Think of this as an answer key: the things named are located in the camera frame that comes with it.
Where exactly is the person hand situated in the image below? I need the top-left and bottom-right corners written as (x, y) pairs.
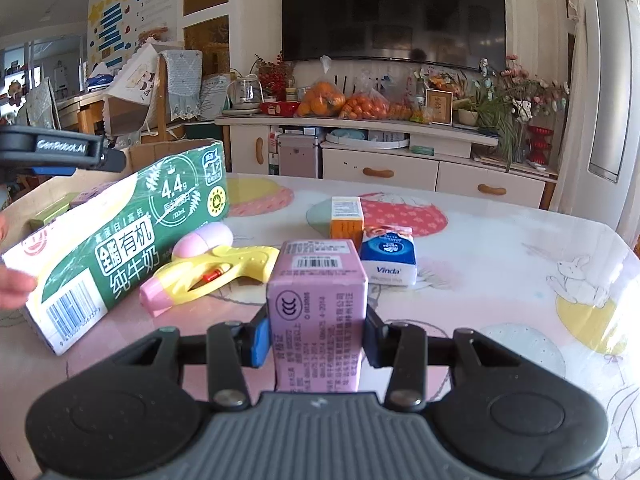
top-left (0, 211), bottom-right (39, 311)

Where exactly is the blue vinda tissue pack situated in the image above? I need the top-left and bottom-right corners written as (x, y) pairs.
top-left (359, 224), bottom-right (418, 287)

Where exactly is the framed picture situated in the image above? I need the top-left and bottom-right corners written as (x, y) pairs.
top-left (426, 89), bottom-right (454, 126)

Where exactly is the black television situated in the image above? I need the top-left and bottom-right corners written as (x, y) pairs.
top-left (282, 0), bottom-right (506, 70)

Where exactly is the yellow green medicine box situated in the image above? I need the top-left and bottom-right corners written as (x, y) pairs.
top-left (27, 192), bottom-right (78, 233)

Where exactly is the green milk carton box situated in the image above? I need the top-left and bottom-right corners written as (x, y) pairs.
top-left (2, 141), bottom-right (229, 356)

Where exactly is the bag of oranges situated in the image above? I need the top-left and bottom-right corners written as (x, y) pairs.
top-left (296, 55), bottom-right (346, 118)

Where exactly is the purple pink toy egg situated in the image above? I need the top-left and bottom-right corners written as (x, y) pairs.
top-left (171, 222), bottom-right (233, 259)

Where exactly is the potted flower plant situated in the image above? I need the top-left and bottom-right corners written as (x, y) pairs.
top-left (454, 54), bottom-right (570, 167)

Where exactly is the glass kettle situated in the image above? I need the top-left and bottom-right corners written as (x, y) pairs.
top-left (226, 74), bottom-right (264, 113)

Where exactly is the bag of small tangerines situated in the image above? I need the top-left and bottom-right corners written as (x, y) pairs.
top-left (338, 74), bottom-right (390, 120)

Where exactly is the pink purple toy box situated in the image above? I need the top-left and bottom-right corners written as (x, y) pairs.
top-left (267, 240), bottom-right (368, 393)

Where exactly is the yellow toy gun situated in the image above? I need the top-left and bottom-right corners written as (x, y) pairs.
top-left (139, 246), bottom-right (280, 316)

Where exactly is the white tv cabinet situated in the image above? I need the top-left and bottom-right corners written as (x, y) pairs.
top-left (215, 115), bottom-right (556, 209)

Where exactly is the orange white medicine box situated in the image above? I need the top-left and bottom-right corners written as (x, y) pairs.
top-left (330, 196), bottom-right (364, 249)

